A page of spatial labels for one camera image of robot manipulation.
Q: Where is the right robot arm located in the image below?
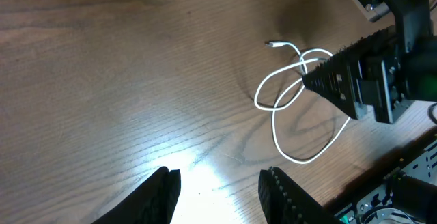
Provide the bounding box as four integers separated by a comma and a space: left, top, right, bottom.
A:
302, 0, 436, 124

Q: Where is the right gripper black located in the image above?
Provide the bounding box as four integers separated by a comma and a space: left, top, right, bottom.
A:
302, 25, 412, 124

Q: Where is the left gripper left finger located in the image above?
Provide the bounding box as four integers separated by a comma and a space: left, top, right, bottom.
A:
93, 167, 181, 224

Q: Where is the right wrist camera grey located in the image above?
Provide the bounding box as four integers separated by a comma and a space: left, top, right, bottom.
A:
346, 0, 392, 23

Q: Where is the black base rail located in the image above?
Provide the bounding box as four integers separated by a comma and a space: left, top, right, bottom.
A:
326, 128, 436, 223

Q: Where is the white usb cable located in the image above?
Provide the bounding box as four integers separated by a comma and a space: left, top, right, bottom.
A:
253, 40, 352, 165

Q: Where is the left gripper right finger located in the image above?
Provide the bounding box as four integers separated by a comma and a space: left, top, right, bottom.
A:
258, 167, 343, 224

